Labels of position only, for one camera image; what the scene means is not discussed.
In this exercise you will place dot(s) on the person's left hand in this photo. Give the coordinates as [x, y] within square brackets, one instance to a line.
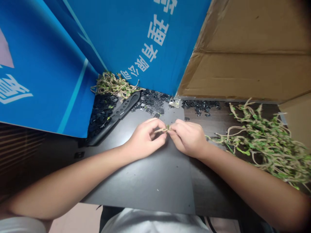
[142, 140]

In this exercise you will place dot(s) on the person's right hand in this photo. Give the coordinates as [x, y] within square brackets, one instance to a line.
[189, 139]

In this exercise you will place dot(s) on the short jute twine piece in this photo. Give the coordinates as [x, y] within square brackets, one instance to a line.
[163, 130]

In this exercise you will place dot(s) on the silver and black clip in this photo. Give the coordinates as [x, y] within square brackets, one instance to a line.
[142, 106]

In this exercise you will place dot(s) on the pile of black plastic clips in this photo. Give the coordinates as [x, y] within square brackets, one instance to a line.
[100, 111]
[201, 105]
[153, 100]

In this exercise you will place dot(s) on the black knife with holes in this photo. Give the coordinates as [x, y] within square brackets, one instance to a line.
[121, 110]

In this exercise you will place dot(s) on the small clear plastic bag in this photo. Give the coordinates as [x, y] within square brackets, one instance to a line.
[174, 103]

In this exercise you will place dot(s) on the dark grey work mat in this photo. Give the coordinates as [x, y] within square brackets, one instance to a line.
[150, 179]

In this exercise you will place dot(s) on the small heap of leafy jute vines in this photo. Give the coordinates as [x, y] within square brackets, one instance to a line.
[113, 85]

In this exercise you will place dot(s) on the large pile of leafy jute vines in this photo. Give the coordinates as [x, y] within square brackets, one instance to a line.
[267, 143]

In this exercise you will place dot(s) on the person's body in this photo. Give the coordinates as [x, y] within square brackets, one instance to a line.
[150, 222]

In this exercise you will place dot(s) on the blue printed board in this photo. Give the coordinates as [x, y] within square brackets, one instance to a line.
[136, 41]
[41, 72]

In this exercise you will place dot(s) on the large brown cardboard sheet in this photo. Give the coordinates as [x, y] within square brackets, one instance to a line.
[243, 53]

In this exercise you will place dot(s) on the small brown cardboard panel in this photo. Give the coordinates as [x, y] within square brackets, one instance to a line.
[297, 121]

